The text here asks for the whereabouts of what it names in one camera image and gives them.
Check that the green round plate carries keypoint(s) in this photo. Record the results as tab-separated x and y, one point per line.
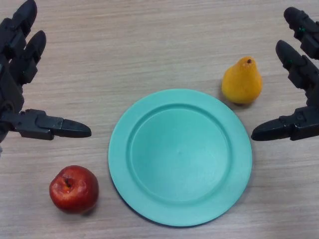
180	157

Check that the yellow pear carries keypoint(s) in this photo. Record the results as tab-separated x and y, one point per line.
242	83

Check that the red apple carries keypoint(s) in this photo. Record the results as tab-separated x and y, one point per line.
74	189

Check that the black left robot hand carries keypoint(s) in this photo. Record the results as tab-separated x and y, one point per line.
15	74

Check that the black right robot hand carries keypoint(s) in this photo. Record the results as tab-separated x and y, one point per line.
302	72

